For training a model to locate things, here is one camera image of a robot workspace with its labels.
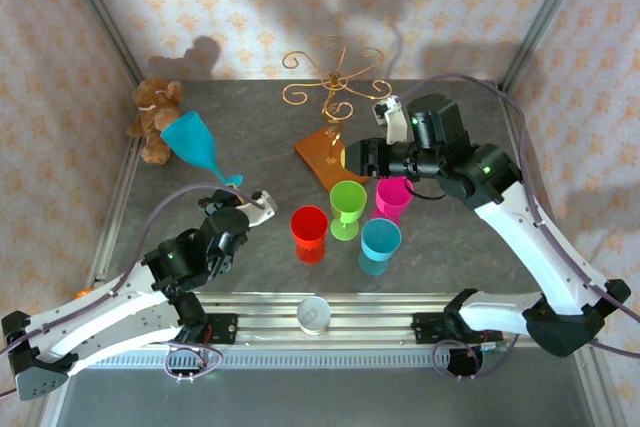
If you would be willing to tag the pink plastic wine glass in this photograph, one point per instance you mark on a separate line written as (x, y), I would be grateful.
(392, 199)

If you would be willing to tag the orange plastic object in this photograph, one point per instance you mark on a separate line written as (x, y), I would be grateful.
(85, 292)

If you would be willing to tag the red plastic wine glass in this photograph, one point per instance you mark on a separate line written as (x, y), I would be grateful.
(309, 227)

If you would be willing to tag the aluminium frame post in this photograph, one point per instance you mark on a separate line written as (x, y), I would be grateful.
(545, 17)
(100, 12)

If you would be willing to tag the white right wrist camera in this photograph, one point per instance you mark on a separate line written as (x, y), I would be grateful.
(397, 119)

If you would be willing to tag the brown teddy bear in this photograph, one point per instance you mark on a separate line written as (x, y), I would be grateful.
(155, 102)

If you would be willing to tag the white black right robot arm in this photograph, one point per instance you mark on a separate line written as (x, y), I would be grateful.
(530, 247)

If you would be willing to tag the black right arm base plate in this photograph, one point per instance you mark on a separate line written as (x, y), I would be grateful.
(427, 329)

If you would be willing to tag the blue plastic wine glass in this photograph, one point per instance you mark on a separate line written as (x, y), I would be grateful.
(192, 142)
(380, 242)

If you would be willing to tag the grey metal can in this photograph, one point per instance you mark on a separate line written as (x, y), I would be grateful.
(315, 317)

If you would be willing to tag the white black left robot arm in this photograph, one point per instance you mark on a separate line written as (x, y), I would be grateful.
(100, 307)

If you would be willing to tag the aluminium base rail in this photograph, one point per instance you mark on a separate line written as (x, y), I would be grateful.
(375, 319)

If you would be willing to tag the green plastic wine glass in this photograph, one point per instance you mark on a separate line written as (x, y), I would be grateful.
(348, 202)

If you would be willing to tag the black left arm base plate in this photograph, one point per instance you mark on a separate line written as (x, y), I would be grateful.
(225, 329)

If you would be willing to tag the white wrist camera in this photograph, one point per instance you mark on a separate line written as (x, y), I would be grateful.
(397, 119)
(262, 212)

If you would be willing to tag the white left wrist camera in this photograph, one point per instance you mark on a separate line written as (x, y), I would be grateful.
(262, 212)

